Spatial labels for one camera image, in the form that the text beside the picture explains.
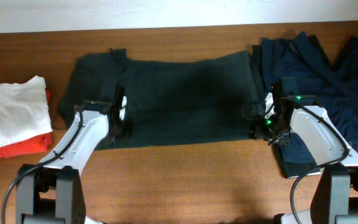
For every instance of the navy blue garment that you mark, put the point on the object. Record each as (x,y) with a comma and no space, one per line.
(334,84)

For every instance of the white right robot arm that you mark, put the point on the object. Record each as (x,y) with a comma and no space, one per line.
(336,197)

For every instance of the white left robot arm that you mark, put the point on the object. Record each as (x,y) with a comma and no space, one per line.
(51,190)

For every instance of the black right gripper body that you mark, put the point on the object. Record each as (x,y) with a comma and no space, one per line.
(277,129)

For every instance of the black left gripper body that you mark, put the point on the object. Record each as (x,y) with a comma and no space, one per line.
(123,132)

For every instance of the black Nike t-shirt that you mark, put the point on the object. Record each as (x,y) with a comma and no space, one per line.
(170,103)

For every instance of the red folded shirt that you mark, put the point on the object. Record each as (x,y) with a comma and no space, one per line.
(36,144)

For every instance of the white folded shirt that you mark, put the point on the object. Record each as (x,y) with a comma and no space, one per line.
(23,111)

